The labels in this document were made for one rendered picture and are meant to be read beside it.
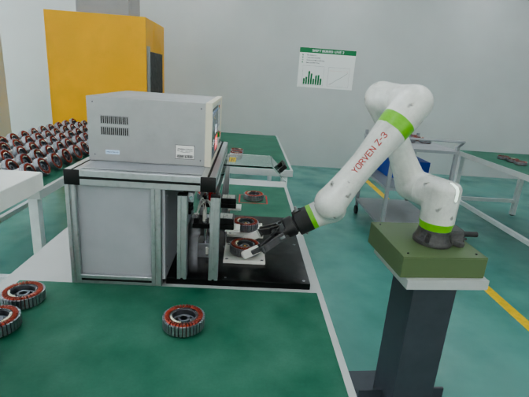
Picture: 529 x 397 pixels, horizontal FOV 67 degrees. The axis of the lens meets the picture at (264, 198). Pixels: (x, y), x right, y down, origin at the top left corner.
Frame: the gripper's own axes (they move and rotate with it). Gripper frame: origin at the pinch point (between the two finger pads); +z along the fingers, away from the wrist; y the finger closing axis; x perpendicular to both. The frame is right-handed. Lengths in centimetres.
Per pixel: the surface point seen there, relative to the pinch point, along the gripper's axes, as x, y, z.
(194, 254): -6.3, 1.3, 18.0
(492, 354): 141, -50, -86
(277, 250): 9.1, -5.2, -9.3
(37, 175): -55, 62, 16
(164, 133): -50, 8, 4
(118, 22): -167, -347, 79
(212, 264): -6.9, 19.7, 8.0
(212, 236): -15.4, 20.0, 3.5
